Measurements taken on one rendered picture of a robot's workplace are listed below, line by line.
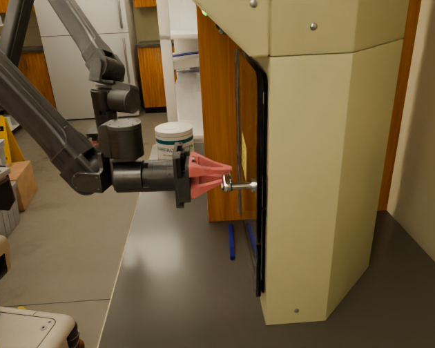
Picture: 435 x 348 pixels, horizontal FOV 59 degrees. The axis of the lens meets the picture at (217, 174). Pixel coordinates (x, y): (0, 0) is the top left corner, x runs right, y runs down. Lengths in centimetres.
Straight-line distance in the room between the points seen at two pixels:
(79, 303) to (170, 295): 155
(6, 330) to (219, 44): 147
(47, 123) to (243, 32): 37
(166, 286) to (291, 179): 39
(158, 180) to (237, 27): 29
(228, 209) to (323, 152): 49
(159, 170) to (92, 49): 47
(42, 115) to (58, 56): 502
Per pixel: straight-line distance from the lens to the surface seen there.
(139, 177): 66
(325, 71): 55
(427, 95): 102
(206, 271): 87
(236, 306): 78
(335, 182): 61
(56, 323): 184
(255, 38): 52
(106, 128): 66
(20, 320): 192
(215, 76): 90
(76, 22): 111
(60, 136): 70
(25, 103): 72
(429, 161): 102
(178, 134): 128
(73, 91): 576
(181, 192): 66
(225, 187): 62
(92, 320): 221
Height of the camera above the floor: 148
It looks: 24 degrees down
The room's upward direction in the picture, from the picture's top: 2 degrees counter-clockwise
